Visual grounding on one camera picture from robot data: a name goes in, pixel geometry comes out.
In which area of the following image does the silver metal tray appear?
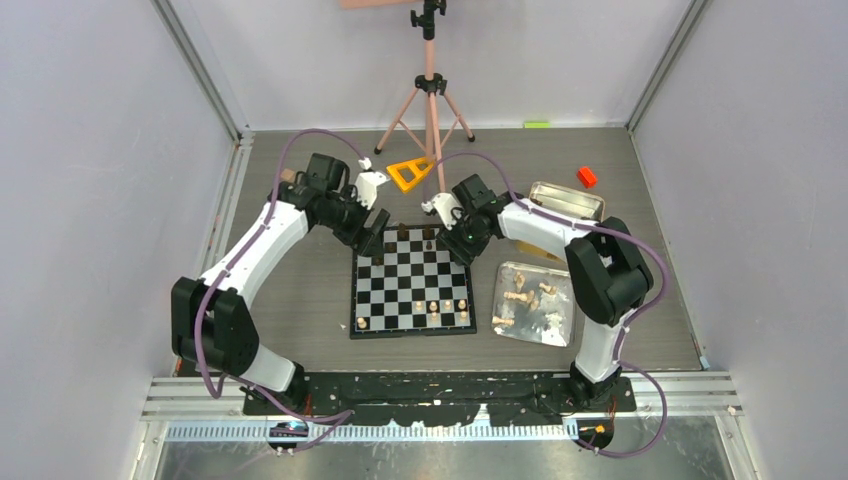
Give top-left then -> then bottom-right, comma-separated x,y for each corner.
491,261 -> 577,348

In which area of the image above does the pink camera tripod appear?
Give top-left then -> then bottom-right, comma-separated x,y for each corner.
374,0 -> 476,165

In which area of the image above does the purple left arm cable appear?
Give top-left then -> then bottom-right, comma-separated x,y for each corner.
193,129 -> 372,453

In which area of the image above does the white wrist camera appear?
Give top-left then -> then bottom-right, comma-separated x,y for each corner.
421,192 -> 465,231
354,157 -> 390,210

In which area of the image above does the black white chess board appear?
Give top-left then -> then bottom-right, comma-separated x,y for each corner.
349,224 -> 477,340

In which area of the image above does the yellow tin box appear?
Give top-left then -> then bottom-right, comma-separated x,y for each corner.
528,181 -> 606,222

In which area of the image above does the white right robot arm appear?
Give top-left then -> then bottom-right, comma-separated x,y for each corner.
421,175 -> 654,411

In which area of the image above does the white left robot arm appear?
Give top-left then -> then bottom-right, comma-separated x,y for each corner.
171,154 -> 390,414

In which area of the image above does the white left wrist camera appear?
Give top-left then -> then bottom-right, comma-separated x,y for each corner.
354,157 -> 390,210

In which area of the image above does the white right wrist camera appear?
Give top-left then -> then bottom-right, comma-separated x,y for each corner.
421,192 -> 465,231

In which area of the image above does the light piece on tray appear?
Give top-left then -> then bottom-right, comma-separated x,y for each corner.
503,291 -> 535,304

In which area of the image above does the yellow triangular frame block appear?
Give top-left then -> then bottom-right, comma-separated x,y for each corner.
386,157 -> 435,194

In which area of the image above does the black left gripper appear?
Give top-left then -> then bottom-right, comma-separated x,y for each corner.
318,186 -> 388,257

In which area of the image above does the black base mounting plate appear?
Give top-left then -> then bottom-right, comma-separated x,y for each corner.
242,371 -> 636,427

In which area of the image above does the red block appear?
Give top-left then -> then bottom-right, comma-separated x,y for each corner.
577,166 -> 598,189

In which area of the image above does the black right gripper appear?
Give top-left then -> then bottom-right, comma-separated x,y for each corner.
436,208 -> 492,267

